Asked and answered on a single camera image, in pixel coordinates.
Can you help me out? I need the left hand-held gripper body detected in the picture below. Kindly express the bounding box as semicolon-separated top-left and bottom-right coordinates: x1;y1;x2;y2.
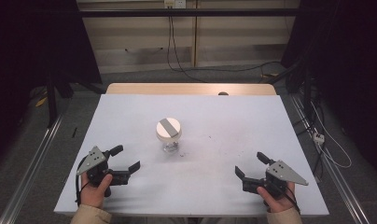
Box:
76;145;132;198

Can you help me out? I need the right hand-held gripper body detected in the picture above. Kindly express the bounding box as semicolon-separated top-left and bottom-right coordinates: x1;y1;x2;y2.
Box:
242;160;310;201

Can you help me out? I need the clear glass jar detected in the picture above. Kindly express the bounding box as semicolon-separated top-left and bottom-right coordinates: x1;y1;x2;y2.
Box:
160;135;181;154

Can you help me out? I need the person's right hand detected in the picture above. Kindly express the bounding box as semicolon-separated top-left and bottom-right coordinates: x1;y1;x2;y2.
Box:
256;181;299;214

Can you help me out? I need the person's left hand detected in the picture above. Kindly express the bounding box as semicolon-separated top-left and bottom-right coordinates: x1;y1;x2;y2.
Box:
79;172;114;210

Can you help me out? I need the white table board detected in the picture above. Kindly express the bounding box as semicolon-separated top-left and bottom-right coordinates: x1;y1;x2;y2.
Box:
53;93;330;217

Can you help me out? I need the black metal stand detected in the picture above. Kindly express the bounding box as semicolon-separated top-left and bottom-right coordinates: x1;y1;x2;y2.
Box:
44;69;106;129

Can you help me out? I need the light wooden table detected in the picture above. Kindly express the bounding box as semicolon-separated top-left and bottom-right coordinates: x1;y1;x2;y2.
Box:
105;82;277;96

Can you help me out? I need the dark curtain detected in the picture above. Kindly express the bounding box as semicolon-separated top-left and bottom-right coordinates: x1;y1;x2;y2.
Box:
280;0;377;180
0;0;103;175

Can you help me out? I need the black horizontal metal bar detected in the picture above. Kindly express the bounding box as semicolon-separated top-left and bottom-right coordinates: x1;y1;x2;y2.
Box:
77;7;304;19

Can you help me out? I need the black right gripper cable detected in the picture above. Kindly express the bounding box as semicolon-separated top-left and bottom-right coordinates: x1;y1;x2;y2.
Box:
282;189;301;215

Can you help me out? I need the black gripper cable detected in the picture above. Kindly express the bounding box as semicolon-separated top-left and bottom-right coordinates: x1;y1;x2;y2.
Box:
75;157;91;207
282;189;301;215

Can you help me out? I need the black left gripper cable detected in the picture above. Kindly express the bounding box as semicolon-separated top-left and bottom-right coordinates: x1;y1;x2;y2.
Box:
75;157;91;207

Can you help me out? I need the metal floor rail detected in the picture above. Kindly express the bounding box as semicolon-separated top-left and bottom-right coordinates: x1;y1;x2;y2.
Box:
0;113;65;224
288;92;371;224

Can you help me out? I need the white cable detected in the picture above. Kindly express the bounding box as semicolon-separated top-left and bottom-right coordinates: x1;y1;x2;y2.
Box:
310;100;353;170

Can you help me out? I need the black floor cable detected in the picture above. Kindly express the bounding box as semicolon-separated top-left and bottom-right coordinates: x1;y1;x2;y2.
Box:
169;60;283;74

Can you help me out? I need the black hanging cable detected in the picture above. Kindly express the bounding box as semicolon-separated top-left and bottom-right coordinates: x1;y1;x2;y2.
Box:
166;16;207;83

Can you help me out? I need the white wall socket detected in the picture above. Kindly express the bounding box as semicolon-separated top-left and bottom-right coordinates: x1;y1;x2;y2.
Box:
163;0;188;9

